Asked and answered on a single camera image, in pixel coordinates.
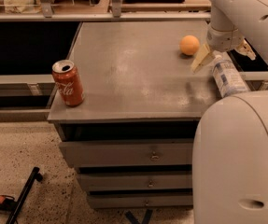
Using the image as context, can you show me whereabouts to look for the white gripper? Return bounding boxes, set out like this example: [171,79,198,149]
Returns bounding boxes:
[190,24,256,73]

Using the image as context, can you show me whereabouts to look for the clear blue-label plastic bottle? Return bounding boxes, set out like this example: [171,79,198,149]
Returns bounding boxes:
[212,55,249,98]

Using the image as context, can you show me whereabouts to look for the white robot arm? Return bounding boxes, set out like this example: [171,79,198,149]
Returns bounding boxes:
[192,0,268,224]

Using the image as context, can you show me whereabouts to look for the orange ball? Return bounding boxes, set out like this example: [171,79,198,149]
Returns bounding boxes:
[179,35,200,56]

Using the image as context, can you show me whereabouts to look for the top grey drawer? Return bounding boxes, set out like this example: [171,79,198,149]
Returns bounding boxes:
[59,139,193,167]

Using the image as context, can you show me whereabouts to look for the grey drawer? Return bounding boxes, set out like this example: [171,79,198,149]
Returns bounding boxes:
[59,139,193,167]
[77,172,192,191]
[87,195,193,209]

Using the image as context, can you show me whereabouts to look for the grey drawer cabinet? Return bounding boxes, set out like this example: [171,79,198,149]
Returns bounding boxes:
[49,21,220,197]

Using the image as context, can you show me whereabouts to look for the bottom grey drawer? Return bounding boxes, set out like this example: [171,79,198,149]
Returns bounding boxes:
[87,195,193,209]

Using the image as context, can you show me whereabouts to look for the red cola can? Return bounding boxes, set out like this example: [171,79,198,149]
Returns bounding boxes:
[52,60,84,106]

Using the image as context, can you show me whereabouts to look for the middle grey drawer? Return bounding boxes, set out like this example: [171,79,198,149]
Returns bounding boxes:
[77,172,192,191]

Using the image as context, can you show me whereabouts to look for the black metal stand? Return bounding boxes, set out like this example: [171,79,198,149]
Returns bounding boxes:
[0,166,44,224]

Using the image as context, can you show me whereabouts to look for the metal shelf frame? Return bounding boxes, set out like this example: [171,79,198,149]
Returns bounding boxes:
[0,0,210,22]

